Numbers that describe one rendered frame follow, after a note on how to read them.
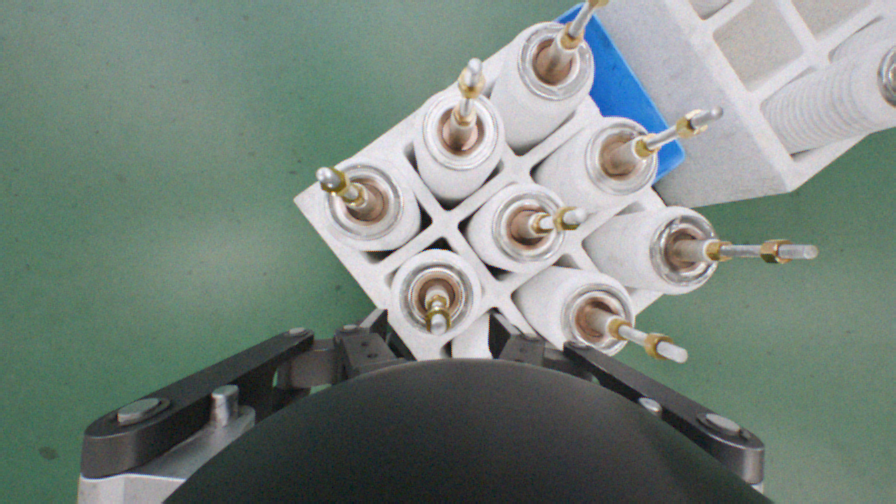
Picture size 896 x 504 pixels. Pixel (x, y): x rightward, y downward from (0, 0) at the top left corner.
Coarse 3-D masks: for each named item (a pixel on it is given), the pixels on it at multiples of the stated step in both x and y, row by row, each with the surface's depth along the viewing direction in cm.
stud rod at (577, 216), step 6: (576, 210) 16; (582, 210) 16; (552, 216) 20; (564, 216) 18; (570, 216) 17; (576, 216) 16; (582, 216) 16; (540, 222) 21; (546, 222) 20; (552, 222) 19; (570, 222) 17; (576, 222) 17; (582, 222) 16; (546, 228) 21
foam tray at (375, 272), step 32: (576, 128) 33; (416, 160) 39; (512, 160) 32; (416, 192) 32; (480, 192) 32; (320, 224) 31; (448, 224) 32; (352, 256) 31; (384, 256) 42; (576, 256) 33; (384, 288) 32; (512, 288) 32; (512, 320) 33; (416, 352) 32; (448, 352) 38
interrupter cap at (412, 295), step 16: (416, 272) 24; (432, 272) 24; (448, 272) 25; (464, 272) 25; (400, 288) 24; (416, 288) 24; (448, 288) 25; (464, 288) 25; (400, 304) 24; (416, 304) 25; (464, 304) 25; (416, 320) 24; (464, 320) 25
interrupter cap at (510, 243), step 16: (528, 192) 25; (512, 208) 25; (528, 208) 25; (544, 208) 25; (496, 224) 25; (512, 224) 25; (496, 240) 25; (512, 240) 25; (528, 240) 25; (544, 240) 25; (560, 240) 25; (512, 256) 25; (528, 256) 25; (544, 256) 25
